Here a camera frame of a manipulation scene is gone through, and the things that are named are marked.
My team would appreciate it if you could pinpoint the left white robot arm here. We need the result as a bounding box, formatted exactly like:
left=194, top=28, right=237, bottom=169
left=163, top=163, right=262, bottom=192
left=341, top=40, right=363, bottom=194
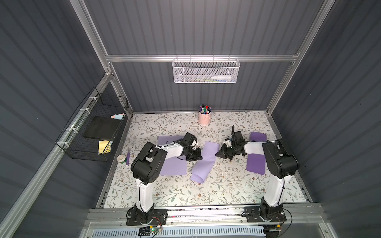
left=131, top=133, right=202, bottom=216

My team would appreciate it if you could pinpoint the black wire wall basket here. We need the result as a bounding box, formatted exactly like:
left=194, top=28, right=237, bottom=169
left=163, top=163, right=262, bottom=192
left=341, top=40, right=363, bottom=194
left=56, top=88, right=129, bottom=162

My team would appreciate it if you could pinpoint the black notebook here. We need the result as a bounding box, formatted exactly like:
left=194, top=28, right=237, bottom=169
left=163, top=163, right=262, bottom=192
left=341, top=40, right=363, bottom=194
left=83, top=116, right=121, bottom=140

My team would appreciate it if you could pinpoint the white perforated vent panel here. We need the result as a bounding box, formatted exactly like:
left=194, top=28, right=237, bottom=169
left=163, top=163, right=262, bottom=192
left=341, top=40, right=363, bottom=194
left=90, top=225, right=266, bottom=238

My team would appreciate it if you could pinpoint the pastel sticky note stack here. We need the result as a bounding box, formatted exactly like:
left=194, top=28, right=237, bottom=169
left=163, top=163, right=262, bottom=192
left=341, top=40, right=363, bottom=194
left=111, top=114, right=125, bottom=120

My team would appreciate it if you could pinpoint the green dot sticker roll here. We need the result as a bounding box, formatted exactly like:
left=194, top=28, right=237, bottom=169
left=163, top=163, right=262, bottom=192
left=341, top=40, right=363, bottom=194
left=117, top=154, right=127, bottom=164

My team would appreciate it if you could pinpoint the aluminium front rail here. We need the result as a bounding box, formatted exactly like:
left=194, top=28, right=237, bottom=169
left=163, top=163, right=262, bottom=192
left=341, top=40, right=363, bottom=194
left=84, top=203, right=328, bottom=228

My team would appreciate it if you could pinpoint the light lavender paper sheet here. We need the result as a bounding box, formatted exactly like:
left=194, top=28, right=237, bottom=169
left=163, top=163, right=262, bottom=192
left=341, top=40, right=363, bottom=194
left=157, top=135, right=187, bottom=176
left=190, top=141, right=220, bottom=183

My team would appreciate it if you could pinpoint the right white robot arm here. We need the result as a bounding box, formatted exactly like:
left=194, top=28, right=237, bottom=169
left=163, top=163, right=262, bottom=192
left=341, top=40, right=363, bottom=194
left=215, top=127, right=300, bottom=222

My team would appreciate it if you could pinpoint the white wire mesh basket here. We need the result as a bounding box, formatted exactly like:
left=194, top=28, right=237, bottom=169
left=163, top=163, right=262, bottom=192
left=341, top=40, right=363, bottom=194
left=172, top=57, right=240, bottom=84

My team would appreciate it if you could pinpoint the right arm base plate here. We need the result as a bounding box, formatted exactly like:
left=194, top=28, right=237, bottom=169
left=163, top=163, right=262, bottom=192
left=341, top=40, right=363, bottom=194
left=241, top=205, right=287, bottom=223

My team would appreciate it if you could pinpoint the dark purple paper sheet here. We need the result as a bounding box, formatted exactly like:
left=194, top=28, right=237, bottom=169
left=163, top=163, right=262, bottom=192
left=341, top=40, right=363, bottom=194
left=246, top=132, right=267, bottom=175

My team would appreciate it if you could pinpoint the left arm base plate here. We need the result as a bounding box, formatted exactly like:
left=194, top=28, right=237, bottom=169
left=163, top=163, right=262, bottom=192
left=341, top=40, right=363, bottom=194
left=126, top=206, right=168, bottom=226

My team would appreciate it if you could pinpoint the pink pen cup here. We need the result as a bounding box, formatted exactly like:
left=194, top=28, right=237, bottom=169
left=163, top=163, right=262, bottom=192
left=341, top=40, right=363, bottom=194
left=198, top=104, right=211, bottom=125

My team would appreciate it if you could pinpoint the yellow sticky note pad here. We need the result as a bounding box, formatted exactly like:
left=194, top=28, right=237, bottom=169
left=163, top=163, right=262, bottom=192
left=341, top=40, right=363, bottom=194
left=98, top=140, right=113, bottom=155

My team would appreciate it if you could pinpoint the white marker in basket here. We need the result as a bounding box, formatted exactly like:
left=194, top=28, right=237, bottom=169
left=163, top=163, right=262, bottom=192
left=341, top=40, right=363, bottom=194
left=211, top=75, right=232, bottom=81

